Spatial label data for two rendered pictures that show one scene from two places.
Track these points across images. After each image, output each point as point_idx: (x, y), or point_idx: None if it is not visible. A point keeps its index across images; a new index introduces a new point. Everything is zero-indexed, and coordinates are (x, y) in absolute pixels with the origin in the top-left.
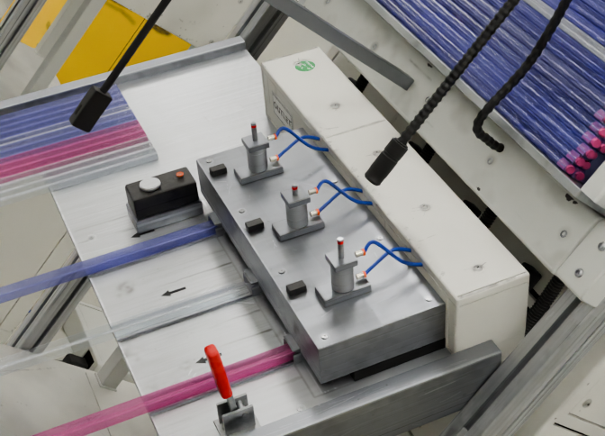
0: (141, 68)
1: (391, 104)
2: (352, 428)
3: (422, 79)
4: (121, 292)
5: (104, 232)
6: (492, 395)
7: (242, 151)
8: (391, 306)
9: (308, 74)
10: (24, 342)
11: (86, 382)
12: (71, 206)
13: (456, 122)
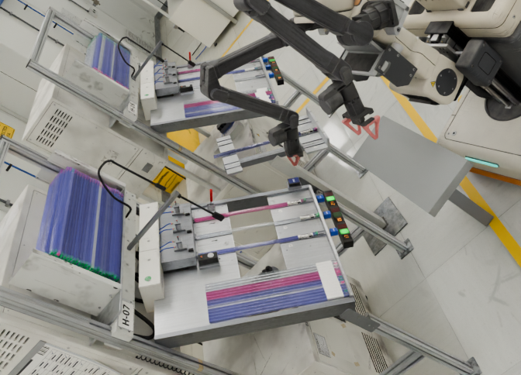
0: (197, 328)
1: (135, 252)
2: None
3: (125, 244)
4: (227, 242)
5: (227, 261)
6: None
7: (181, 256)
8: (170, 208)
9: (149, 274)
10: None
11: None
12: (235, 272)
13: (127, 230)
